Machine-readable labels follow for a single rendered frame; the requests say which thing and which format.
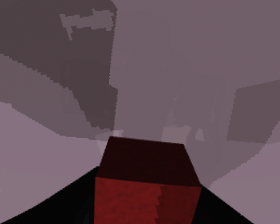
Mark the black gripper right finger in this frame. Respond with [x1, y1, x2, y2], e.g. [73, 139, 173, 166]
[191, 184, 255, 224]

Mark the red block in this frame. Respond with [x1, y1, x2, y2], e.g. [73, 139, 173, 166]
[94, 136, 201, 224]

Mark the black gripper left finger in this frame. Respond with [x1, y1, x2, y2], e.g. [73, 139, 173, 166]
[0, 166, 99, 224]

